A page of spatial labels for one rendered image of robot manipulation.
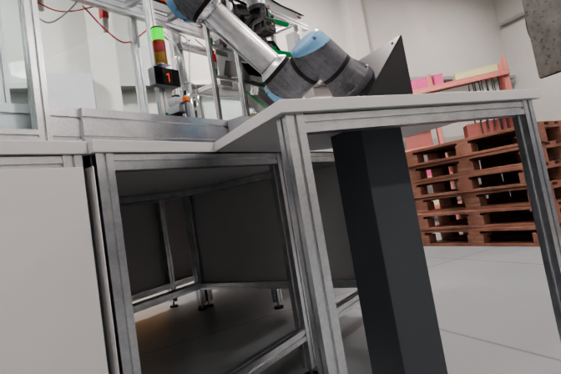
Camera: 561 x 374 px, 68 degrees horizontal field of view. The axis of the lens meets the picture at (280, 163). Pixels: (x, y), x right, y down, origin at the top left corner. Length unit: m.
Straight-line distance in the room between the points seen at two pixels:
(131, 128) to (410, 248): 0.88
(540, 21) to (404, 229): 4.11
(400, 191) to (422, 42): 7.34
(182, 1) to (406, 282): 1.07
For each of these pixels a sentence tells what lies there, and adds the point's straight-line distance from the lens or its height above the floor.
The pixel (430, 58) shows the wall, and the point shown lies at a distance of 8.57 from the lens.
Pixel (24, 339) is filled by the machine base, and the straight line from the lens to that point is 1.00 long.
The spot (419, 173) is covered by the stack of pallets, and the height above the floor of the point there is 0.69.
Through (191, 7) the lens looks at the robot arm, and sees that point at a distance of 1.37.
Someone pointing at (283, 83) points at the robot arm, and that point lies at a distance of 1.35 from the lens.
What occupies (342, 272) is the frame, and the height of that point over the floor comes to 0.21.
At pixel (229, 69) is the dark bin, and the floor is 1.32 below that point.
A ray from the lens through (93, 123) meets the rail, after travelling 1.17.
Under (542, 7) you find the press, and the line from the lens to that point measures 5.22.
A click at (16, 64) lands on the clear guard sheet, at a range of 1.11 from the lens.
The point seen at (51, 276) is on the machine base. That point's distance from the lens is 1.01.
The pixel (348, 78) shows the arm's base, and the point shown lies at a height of 0.98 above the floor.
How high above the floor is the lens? 0.65
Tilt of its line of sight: 5 degrees up
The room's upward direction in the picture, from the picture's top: 9 degrees counter-clockwise
